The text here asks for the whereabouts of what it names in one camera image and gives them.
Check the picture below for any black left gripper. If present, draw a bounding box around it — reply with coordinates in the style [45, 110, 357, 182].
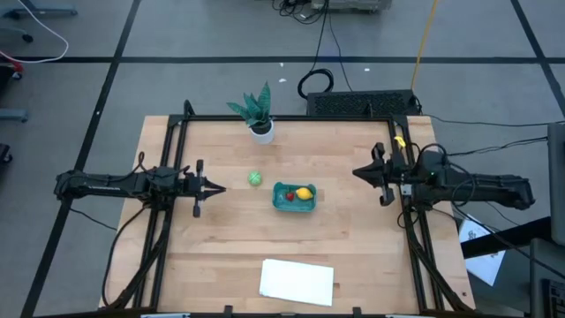
[180, 159, 227, 218]

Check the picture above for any white printed paper sheet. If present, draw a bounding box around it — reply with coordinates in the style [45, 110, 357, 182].
[458, 214, 507, 287]

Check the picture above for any black beam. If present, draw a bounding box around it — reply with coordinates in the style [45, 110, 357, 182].
[461, 216, 553, 260]

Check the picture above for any grey furniture base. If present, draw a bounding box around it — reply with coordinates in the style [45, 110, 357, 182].
[0, 0, 79, 21]

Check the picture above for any black perforated computer case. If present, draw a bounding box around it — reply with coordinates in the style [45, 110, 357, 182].
[305, 89, 420, 117]

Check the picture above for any black floor cable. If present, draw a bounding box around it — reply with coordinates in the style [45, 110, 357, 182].
[328, 12, 354, 93]

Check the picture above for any dark grey box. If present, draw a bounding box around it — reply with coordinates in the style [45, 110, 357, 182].
[529, 238, 565, 318]

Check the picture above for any white cable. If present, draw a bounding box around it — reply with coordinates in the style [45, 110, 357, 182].
[0, 0, 70, 65]

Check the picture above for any red wheeled cart foot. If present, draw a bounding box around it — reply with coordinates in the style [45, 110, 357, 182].
[0, 60, 24, 83]

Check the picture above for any yellow cable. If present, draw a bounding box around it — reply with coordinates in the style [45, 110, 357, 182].
[410, 0, 440, 92]

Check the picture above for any grey device with cables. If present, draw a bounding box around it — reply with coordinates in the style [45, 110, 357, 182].
[268, 0, 393, 26]

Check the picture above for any teal plastic tupperware container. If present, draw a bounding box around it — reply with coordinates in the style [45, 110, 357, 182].
[271, 181, 318, 214]

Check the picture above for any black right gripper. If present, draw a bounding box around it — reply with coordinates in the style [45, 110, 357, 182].
[351, 142, 406, 208]

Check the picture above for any black aluminium table frame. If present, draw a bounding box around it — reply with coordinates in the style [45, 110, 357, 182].
[99, 100, 476, 318]

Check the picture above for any snake plant in white pot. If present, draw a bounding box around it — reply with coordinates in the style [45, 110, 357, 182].
[226, 80, 275, 146]

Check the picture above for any grey furniture foot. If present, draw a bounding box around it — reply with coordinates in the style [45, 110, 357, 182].
[0, 109, 30, 124]

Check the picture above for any black coiled cable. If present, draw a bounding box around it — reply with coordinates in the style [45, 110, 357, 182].
[297, 0, 335, 101]

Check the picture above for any grey cabinet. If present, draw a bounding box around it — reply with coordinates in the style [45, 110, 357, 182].
[546, 122, 565, 246]

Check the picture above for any white folded cloth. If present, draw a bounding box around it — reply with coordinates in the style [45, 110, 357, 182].
[258, 258, 335, 307]

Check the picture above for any black power cable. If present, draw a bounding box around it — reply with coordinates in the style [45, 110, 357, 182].
[101, 206, 149, 308]

